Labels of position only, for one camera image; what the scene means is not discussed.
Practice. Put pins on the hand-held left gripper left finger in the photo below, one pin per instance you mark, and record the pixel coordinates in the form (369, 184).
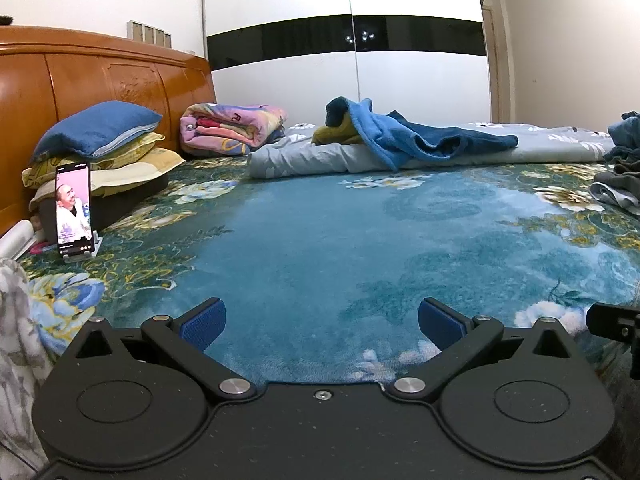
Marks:
(204, 326)

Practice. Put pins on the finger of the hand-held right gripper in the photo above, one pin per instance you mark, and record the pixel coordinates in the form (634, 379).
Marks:
(607, 322)

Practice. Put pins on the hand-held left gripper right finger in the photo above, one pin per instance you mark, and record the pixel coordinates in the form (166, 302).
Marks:
(441, 324)

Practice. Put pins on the blue fleece garment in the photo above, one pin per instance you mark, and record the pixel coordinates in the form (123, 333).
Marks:
(400, 132)

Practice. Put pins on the grey white striped garment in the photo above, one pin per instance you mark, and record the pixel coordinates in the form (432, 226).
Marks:
(612, 197)

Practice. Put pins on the white phone stand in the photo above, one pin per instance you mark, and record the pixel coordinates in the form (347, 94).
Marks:
(95, 247)

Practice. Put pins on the dark cushion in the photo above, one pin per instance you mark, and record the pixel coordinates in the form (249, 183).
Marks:
(125, 205)

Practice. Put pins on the teal floral bedspread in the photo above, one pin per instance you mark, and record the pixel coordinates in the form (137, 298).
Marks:
(325, 235)

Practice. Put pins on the dark grey garment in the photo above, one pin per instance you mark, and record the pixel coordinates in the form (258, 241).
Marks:
(620, 175)

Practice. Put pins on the grey floral quilt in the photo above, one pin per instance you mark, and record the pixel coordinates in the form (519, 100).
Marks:
(450, 157)

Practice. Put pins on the cream pillow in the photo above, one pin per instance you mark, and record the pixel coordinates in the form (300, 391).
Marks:
(132, 172)

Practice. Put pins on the black smartphone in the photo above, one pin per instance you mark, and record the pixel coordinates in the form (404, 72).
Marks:
(72, 210)

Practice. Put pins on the grey white patterned cloth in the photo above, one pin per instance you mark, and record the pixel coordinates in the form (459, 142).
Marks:
(20, 360)

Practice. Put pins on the blue denim garment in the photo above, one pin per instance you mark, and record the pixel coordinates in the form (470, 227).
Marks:
(627, 135)

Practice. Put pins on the yellow floral pillow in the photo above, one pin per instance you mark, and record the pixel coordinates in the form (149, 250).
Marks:
(135, 146)

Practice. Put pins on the pink floral folded blanket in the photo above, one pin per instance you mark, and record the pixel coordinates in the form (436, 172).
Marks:
(230, 127)

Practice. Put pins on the white paper roll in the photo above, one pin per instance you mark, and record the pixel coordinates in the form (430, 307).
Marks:
(15, 241)

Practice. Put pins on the olive yellow cloth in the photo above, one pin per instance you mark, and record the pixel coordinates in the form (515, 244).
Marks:
(337, 134)

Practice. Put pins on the blue pillow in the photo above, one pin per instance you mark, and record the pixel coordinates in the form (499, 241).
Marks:
(95, 130)

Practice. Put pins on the white wardrobe with black stripe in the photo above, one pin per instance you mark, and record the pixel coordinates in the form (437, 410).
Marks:
(350, 80)

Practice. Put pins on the carved wooden headboard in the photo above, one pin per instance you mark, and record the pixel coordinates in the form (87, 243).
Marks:
(90, 85)

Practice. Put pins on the row of grey boxes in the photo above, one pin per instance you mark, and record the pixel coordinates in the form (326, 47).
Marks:
(150, 33)

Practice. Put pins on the wooden door frame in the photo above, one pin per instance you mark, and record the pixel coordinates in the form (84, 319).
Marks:
(492, 60)

